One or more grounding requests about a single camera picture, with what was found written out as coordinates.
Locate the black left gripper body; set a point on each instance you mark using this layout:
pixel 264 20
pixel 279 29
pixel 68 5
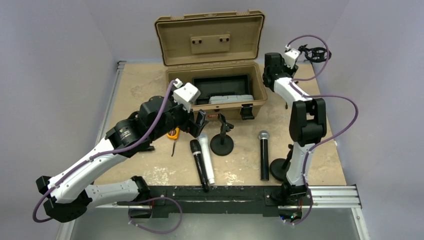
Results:
pixel 191 127

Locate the white handheld microphone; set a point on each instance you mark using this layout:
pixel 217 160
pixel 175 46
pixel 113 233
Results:
pixel 205 149

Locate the black handheld microphone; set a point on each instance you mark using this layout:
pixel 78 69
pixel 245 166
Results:
pixel 199 162

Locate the black round-base mic stand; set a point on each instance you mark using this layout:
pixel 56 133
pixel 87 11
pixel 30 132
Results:
pixel 222 144

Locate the silver-head black microphone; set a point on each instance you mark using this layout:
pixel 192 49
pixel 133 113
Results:
pixel 264 155

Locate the black tripod mic stand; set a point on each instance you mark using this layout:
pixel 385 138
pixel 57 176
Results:
pixel 314 55

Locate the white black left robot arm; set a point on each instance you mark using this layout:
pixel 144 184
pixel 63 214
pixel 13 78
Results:
pixel 71 193

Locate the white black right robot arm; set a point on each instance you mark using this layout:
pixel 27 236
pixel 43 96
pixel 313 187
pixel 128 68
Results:
pixel 307 125

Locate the yellow tape measure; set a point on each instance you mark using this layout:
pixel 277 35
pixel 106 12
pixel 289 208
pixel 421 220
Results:
pixel 174 136

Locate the grey plastic case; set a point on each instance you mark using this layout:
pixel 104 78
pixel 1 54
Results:
pixel 215 100

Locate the black T-shaped pipe fitting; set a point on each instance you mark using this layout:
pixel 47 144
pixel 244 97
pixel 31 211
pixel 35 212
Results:
pixel 148 149

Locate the tan plastic toolbox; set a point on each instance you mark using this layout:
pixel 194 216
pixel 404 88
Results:
pixel 215 44

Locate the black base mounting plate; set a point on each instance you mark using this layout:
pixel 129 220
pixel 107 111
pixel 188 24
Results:
pixel 265 200

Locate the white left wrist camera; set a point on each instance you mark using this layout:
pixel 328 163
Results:
pixel 185 94

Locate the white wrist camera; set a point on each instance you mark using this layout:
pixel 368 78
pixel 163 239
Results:
pixel 290 56
pixel 185 94

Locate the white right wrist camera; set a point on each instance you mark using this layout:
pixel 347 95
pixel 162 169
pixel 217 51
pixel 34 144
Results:
pixel 290 56

